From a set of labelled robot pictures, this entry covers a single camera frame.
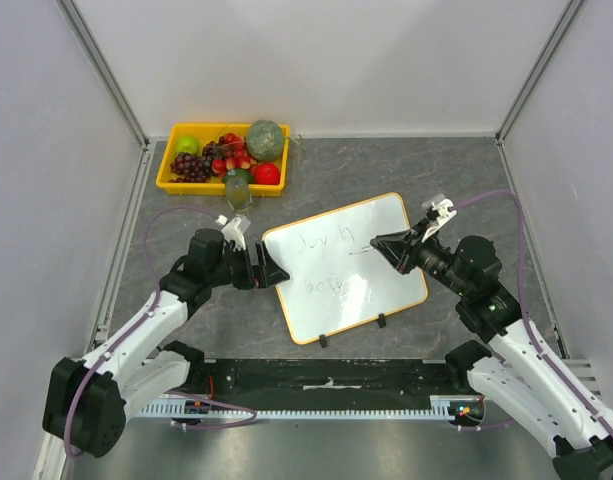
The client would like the red cherry bunch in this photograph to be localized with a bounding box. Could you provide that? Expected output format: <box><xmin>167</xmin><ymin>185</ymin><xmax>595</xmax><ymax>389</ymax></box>
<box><xmin>205</xmin><ymin>132</ymin><xmax>257</xmax><ymax>176</ymax></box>

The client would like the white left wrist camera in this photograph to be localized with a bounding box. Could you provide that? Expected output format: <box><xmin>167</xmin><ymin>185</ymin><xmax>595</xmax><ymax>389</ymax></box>
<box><xmin>215</xmin><ymin>215</ymin><xmax>251</xmax><ymax>250</ymax></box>

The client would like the green netted melon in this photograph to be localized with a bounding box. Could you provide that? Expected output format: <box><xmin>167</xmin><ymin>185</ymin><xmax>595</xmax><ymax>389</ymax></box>
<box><xmin>245</xmin><ymin>120</ymin><xmax>284</xmax><ymax>162</ymax></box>

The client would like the yellow framed whiteboard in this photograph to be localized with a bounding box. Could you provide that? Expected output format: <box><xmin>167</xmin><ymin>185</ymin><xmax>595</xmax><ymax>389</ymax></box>
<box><xmin>262</xmin><ymin>192</ymin><xmax>428</xmax><ymax>345</ymax></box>

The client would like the light blue cable duct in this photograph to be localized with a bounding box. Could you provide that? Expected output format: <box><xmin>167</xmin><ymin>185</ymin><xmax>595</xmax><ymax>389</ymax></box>
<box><xmin>134</xmin><ymin>396</ymin><xmax>455</xmax><ymax>421</ymax></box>

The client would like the yellow plastic fruit tray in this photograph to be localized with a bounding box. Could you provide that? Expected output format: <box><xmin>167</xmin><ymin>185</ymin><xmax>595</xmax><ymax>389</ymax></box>
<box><xmin>156</xmin><ymin>123</ymin><xmax>291</xmax><ymax>197</ymax></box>

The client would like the dark purple grape bunch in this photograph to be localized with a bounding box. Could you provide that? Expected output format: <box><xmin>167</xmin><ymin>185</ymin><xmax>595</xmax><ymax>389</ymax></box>
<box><xmin>169</xmin><ymin>146</ymin><xmax>217</xmax><ymax>183</ymax></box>

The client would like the green avocado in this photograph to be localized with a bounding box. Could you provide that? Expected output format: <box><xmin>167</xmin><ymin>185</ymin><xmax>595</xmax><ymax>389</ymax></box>
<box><xmin>222</xmin><ymin>168</ymin><xmax>254</xmax><ymax>184</ymax></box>

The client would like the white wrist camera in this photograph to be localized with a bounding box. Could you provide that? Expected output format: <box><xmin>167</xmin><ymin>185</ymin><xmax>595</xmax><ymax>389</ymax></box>
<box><xmin>422</xmin><ymin>194</ymin><xmax>457</xmax><ymax>243</ymax></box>
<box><xmin>215</xmin><ymin>215</ymin><xmax>251</xmax><ymax>250</ymax></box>

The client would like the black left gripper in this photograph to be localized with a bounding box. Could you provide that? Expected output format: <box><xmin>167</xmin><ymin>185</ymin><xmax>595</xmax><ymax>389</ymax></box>
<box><xmin>208</xmin><ymin>240</ymin><xmax>289</xmax><ymax>290</ymax></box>

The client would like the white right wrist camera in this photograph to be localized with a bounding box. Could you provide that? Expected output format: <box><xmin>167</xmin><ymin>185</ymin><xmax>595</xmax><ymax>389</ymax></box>
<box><xmin>422</xmin><ymin>194</ymin><xmax>457</xmax><ymax>243</ymax></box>

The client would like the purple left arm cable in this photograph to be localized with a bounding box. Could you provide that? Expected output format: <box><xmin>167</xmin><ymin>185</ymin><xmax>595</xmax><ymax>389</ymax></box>
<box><xmin>63</xmin><ymin>204</ymin><xmax>260</xmax><ymax>459</ymax></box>

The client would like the green apple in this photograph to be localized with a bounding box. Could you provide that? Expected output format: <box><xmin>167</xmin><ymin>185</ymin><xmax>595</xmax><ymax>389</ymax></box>
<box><xmin>175</xmin><ymin>135</ymin><xmax>200</xmax><ymax>155</ymax></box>

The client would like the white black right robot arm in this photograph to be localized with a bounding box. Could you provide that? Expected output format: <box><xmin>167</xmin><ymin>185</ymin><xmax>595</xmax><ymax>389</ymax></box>
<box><xmin>370</xmin><ymin>220</ymin><xmax>613</xmax><ymax>479</ymax></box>

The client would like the black right whiteboard foot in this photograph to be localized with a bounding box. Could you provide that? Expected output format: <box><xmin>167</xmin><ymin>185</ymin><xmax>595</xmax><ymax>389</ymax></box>
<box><xmin>377</xmin><ymin>313</ymin><xmax>387</xmax><ymax>328</ymax></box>

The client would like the red tomato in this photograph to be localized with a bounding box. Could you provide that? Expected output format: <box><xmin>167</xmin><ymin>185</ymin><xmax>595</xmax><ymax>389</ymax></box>
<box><xmin>253</xmin><ymin>162</ymin><xmax>281</xmax><ymax>185</ymax></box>

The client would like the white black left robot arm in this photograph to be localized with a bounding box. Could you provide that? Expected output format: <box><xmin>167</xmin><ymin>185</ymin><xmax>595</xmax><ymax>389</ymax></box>
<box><xmin>42</xmin><ymin>224</ymin><xmax>290</xmax><ymax>458</ymax></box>

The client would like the aluminium frame post left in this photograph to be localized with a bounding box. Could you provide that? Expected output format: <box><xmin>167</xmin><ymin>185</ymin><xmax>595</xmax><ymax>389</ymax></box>
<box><xmin>56</xmin><ymin>0</ymin><xmax>150</xmax><ymax>149</ymax></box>

